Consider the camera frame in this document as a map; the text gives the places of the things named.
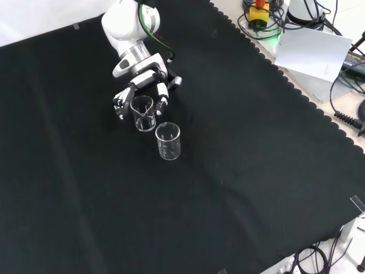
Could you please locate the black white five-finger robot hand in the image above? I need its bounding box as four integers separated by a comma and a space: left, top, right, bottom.
112, 53, 172, 122

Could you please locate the clear glass beaker with spout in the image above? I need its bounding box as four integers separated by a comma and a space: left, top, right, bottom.
129, 95, 157, 132

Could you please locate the clear glass beaker with graduations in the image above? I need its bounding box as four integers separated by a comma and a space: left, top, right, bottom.
155, 122, 182, 162

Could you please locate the black bench cloth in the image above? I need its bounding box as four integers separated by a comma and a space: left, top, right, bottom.
0, 0, 365, 274

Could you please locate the yellow stop button box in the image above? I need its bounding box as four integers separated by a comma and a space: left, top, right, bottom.
248, 0, 270, 30

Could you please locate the pale board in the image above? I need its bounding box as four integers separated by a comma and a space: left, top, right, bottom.
274, 27, 354, 83

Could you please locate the black power adapter, yellow label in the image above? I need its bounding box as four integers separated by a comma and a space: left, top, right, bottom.
341, 49, 365, 72

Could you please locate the white power strip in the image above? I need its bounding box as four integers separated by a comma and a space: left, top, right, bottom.
263, 256, 296, 274

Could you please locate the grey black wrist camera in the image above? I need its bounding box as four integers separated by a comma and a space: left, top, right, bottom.
168, 75, 184, 92

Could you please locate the green and black arm cable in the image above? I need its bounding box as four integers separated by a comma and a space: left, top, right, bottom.
137, 0, 176, 64

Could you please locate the green cable coil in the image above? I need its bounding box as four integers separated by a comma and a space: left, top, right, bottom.
237, 5, 286, 41

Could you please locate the white robot base, black ring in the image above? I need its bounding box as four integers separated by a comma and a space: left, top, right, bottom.
286, 0, 326, 31

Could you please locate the black looped cable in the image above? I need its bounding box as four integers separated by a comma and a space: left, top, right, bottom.
329, 61, 365, 115

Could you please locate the black coiled cable connector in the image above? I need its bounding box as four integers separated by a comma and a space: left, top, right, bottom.
333, 110, 365, 130

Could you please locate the black floor cable loop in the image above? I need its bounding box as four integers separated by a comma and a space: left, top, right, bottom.
293, 244, 329, 274

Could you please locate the grey metal bracket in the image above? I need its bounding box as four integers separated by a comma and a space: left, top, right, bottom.
340, 216, 365, 266

